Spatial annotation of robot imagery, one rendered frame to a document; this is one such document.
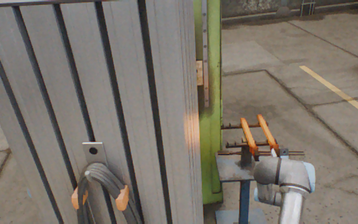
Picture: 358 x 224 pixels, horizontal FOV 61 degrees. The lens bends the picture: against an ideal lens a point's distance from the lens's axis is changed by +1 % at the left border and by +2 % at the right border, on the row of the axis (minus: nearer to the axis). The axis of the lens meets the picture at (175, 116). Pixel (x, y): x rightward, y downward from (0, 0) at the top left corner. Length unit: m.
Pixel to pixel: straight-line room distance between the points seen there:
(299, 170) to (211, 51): 1.04
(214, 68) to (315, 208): 1.53
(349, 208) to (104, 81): 2.80
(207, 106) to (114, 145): 1.82
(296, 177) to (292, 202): 0.10
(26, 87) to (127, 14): 0.16
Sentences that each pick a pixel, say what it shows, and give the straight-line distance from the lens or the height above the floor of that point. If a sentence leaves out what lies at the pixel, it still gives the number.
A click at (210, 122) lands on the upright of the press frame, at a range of 2.29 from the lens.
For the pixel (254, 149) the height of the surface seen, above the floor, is 0.97.
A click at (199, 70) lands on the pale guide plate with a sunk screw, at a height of 1.30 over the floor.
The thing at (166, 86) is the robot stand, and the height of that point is 1.93.
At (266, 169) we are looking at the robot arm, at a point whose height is 1.21.
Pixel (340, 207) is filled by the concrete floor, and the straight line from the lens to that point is 3.02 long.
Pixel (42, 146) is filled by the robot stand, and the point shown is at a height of 1.84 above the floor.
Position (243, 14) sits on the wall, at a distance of 8.32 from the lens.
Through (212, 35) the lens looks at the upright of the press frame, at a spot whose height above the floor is 1.51.
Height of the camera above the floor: 2.08
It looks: 31 degrees down
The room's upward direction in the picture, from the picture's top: 5 degrees counter-clockwise
